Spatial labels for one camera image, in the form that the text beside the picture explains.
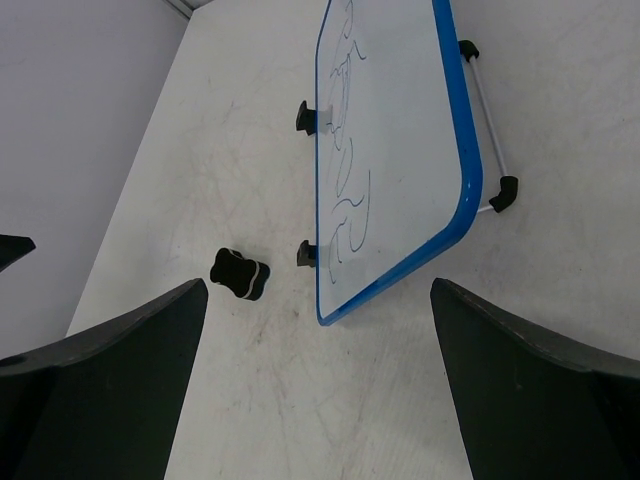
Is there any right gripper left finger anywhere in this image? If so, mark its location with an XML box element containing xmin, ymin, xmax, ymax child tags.
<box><xmin>1</xmin><ymin>279</ymin><xmax>208</xmax><ymax>479</ymax></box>

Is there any blue framed whiteboard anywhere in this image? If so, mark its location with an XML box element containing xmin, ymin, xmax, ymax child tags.
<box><xmin>315</xmin><ymin>1</ymin><xmax>483</xmax><ymax>326</ymax></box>

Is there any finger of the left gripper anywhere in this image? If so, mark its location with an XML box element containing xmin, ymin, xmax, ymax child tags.
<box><xmin>0</xmin><ymin>234</ymin><xmax>36</xmax><ymax>271</ymax></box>

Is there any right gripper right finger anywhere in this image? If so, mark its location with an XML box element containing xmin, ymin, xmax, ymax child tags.
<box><xmin>430</xmin><ymin>278</ymin><xmax>639</xmax><ymax>479</ymax></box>

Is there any left aluminium frame post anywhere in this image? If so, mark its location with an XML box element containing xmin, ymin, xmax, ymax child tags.
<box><xmin>163</xmin><ymin>0</ymin><xmax>194</xmax><ymax>19</ymax></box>

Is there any black whiteboard eraser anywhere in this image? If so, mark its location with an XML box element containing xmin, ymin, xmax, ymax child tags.
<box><xmin>209</xmin><ymin>247</ymin><xmax>271</xmax><ymax>301</ymax></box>

